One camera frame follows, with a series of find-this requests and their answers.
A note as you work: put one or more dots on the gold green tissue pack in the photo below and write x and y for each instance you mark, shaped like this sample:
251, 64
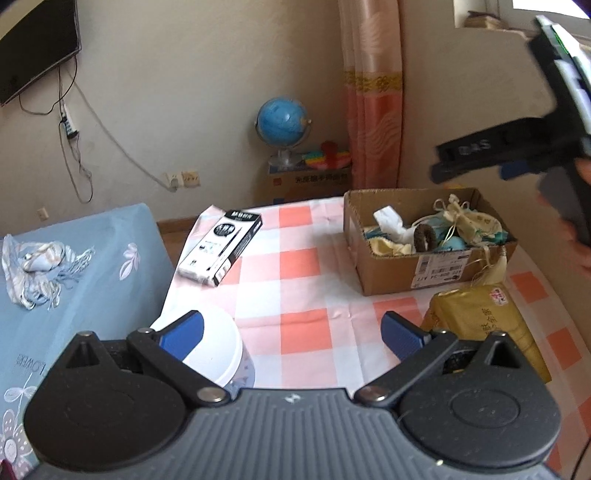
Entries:
489, 318

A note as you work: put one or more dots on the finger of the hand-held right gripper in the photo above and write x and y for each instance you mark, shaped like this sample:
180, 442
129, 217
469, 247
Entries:
512, 170

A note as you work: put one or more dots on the dark brown scrunchie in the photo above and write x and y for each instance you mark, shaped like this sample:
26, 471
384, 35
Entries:
424, 239

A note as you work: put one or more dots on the cream knotted fabric piece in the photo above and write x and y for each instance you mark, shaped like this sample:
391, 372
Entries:
390, 248

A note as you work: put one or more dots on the black and white pen box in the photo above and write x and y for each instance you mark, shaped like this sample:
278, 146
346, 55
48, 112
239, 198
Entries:
221, 247

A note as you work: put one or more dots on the red toy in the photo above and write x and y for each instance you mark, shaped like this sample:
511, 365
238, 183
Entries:
330, 148

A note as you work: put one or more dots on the white soft fabric charm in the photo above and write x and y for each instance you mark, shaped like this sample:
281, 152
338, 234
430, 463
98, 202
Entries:
388, 219

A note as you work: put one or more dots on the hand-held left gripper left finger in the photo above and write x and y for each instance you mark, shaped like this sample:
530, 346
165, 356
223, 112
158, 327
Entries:
182, 333

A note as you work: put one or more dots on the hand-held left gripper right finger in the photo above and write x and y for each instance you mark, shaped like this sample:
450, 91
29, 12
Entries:
401, 335

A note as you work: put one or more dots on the blue floral bed sheet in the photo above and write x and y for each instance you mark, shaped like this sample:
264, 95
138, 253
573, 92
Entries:
92, 286

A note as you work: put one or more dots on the pink white checkered tablecloth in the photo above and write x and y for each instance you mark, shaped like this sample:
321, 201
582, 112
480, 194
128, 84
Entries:
300, 277

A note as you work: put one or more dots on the blue white fringed scarf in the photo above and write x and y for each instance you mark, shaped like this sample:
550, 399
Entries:
39, 258

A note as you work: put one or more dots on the beige wall outlet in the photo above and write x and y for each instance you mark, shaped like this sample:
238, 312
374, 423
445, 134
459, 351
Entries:
191, 177

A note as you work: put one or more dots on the colourful pop toy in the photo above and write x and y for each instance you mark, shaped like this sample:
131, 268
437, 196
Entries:
318, 159

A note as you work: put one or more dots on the printed brown carton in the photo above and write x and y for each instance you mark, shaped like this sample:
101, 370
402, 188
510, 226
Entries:
314, 184

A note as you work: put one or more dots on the brown cardboard box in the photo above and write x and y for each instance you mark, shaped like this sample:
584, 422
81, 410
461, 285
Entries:
392, 274

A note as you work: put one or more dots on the small white wall outlet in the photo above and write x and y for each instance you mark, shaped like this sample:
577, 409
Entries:
42, 213

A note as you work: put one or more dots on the clear jar with white lid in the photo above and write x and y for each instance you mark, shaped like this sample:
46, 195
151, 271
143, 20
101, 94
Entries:
221, 341

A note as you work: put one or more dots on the pink patterned curtain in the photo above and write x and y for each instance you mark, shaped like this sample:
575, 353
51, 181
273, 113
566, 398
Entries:
374, 115

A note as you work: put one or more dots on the person's right hand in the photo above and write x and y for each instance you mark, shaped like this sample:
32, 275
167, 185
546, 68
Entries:
582, 256

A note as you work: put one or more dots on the black wall television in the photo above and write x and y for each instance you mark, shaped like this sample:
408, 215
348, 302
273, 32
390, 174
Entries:
32, 46

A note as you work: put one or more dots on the blue desk globe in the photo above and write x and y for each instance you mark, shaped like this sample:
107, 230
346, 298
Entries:
281, 120

